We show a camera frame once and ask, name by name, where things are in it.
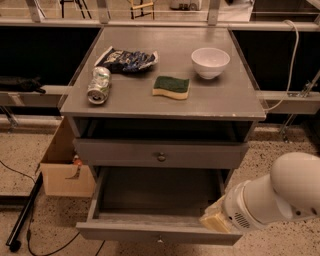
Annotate grey drawer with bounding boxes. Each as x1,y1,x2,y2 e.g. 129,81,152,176
74,138,248,169
77,167,241,246

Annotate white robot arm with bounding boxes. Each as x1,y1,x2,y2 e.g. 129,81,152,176
200,152,320,233

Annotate grey top drawer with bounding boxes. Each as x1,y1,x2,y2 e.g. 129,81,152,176
74,138,248,169

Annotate grey wooden drawer cabinet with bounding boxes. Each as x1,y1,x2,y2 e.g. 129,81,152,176
59,25,267,188

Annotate green yellow sponge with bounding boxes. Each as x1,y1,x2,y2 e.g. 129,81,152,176
152,76,189,100

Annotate white ceramic bowl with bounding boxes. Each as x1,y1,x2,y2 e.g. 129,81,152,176
191,48,230,79

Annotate brown cardboard box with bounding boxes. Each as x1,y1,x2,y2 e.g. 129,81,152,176
39,118,96,197

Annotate crushed green soda can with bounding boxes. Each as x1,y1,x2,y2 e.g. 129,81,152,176
87,66,111,105

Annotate blue crumpled chip bag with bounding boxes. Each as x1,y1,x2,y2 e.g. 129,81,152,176
94,46,159,74

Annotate black bar on floor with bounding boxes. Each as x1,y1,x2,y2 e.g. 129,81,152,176
6,174,43,252

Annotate yellow chair in background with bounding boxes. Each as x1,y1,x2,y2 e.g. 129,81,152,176
128,0,154,20

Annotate black object on ledge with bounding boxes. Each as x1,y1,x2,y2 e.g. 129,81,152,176
0,76,46,94

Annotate white hanging cable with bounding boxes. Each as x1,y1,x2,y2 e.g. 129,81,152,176
264,19,300,112

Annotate black floor cable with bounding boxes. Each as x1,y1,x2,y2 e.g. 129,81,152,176
0,160,106,256

